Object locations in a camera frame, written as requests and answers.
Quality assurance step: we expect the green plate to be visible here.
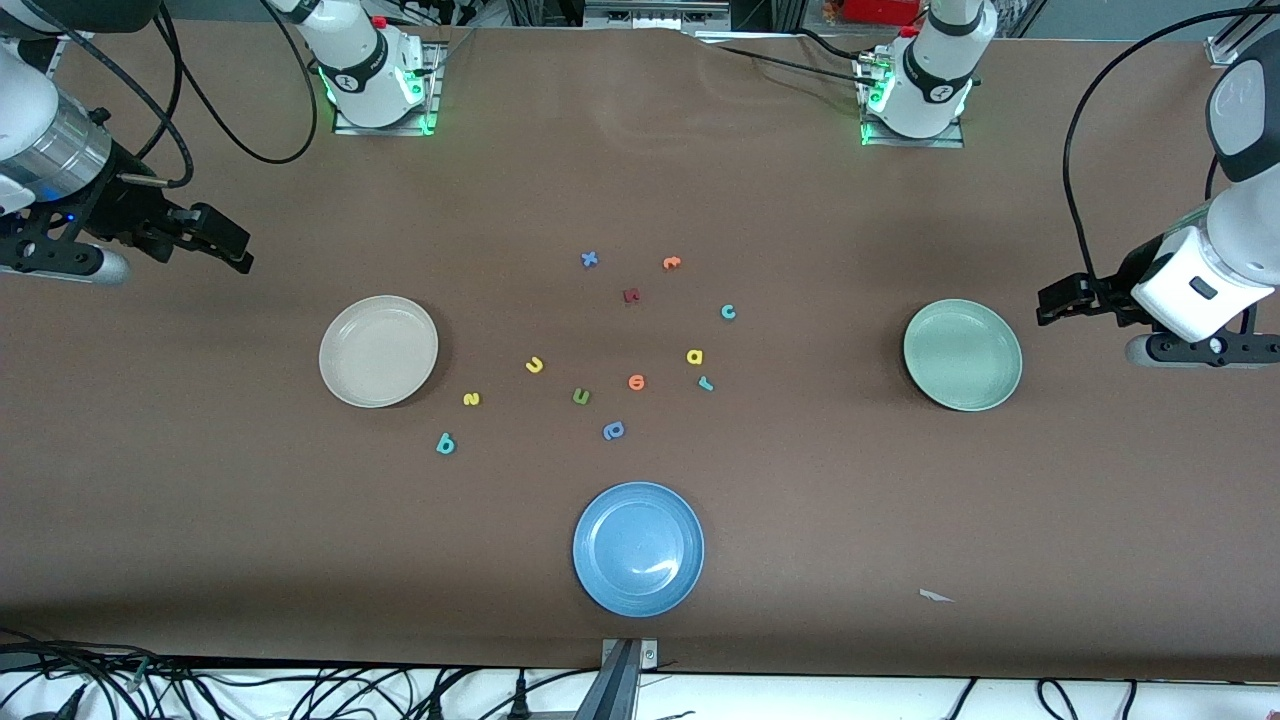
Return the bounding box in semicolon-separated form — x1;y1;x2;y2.
902;298;1024;413

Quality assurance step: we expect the beige brown plate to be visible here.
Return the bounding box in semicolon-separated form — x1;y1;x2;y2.
318;294;440;409

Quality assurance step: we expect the brown table cover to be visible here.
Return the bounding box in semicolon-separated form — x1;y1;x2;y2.
0;25;1280;681

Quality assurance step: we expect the red box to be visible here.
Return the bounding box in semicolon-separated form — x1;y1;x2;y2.
840;0;926;26

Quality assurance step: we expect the blue plate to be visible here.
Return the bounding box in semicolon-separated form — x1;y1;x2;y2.
572;481;706;618

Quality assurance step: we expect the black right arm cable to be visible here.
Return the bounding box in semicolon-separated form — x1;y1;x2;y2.
20;0;319;191

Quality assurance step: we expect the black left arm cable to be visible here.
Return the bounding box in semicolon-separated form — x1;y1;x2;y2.
1061;5;1280;286

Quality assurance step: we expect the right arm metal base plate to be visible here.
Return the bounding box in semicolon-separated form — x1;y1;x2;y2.
333;40;443;136

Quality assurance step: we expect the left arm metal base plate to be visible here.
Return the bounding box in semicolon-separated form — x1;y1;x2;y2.
862;118;966;149

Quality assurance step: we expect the aluminium frame profile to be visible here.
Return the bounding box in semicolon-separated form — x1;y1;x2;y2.
1205;0;1280;69

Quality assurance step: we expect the black cable to arm base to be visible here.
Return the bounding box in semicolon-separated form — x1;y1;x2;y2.
695;28;881;91

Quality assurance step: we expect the looped black cable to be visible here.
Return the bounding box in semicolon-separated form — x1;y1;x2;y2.
1036;678;1139;720

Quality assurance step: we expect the thick black cable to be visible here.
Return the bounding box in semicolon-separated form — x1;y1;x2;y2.
0;628;151;720

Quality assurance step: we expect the grey metal frame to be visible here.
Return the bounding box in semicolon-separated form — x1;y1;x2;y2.
583;0;734;31

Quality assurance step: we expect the metal table edge bracket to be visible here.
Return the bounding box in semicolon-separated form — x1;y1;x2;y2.
575;638;659;720

